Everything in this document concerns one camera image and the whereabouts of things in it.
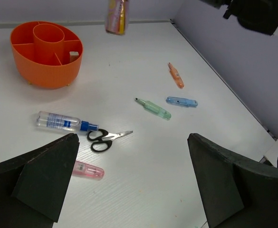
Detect clear blue-capped glue bottle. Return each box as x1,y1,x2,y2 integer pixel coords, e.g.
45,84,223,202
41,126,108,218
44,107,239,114
36,111,99,132

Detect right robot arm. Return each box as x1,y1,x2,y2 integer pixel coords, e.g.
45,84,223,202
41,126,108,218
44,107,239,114
204,0,278,36

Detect orange round organizer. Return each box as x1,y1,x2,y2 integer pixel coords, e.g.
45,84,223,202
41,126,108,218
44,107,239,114
10,21,83,89

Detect orange highlighter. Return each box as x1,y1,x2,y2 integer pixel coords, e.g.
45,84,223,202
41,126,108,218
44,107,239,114
168,63,184,89

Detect blue highlighter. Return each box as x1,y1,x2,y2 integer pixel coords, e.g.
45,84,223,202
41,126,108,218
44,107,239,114
166,96,198,107

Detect black handled scissors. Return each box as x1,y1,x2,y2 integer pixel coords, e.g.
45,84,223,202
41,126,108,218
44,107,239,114
87,129,133,153

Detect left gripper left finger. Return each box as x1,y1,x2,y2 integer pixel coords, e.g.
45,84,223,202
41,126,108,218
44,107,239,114
0,133,79,228

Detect green highlighter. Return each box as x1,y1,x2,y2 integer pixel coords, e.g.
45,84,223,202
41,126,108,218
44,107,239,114
134,98,172,121

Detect pink glue stick tube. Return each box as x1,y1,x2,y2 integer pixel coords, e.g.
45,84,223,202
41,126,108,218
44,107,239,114
105,0,129,36

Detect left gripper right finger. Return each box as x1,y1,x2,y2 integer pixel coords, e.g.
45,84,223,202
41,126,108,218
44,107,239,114
188,133,278,228

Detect pink highlighter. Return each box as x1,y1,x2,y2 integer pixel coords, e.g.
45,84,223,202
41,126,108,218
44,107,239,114
72,161,105,181

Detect small tan eraser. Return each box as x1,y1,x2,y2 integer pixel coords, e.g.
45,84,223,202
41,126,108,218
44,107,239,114
69,51,79,63

